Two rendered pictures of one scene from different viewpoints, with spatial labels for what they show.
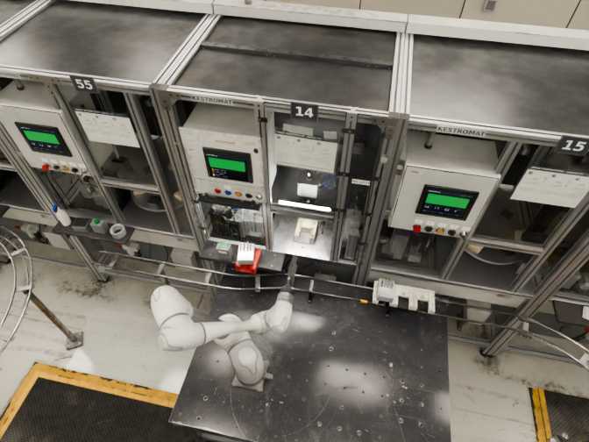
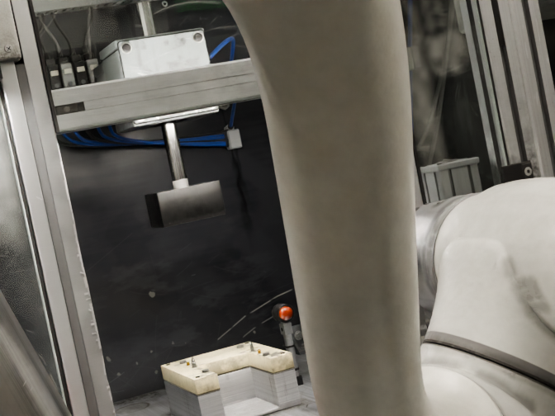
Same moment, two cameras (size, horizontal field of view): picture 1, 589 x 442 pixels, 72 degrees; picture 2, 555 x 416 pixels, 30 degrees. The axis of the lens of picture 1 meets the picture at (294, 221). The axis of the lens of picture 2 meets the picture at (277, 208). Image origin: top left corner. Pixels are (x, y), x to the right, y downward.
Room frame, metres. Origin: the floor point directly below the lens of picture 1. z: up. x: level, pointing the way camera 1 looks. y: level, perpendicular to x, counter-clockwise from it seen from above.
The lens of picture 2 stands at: (0.52, 0.56, 1.22)
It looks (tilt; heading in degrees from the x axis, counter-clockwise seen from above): 3 degrees down; 327
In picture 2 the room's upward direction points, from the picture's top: 11 degrees counter-clockwise
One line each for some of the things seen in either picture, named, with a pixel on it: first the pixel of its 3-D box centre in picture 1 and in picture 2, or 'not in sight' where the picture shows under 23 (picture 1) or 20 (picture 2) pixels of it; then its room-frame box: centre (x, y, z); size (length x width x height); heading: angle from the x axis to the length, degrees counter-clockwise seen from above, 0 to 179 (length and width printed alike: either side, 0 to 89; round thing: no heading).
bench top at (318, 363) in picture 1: (320, 356); not in sight; (0.95, -0.16, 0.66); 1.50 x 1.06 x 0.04; 78
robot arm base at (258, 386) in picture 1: (253, 373); not in sight; (0.83, 0.23, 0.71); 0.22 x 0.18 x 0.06; 78
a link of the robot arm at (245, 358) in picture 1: (247, 361); not in sight; (0.84, 0.26, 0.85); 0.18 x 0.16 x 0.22; 31
